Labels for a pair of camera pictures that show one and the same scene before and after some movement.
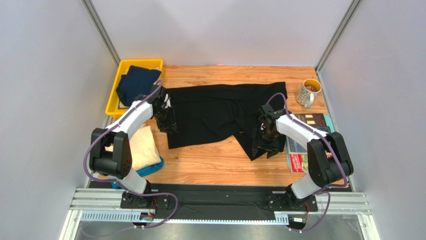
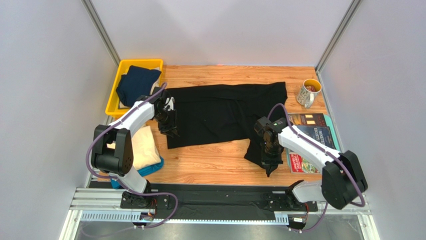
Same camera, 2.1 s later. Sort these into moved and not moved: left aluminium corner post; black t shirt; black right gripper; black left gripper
Moved: black right gripper
Not moved: left aluminium corner post; black t shirt; black left gripper
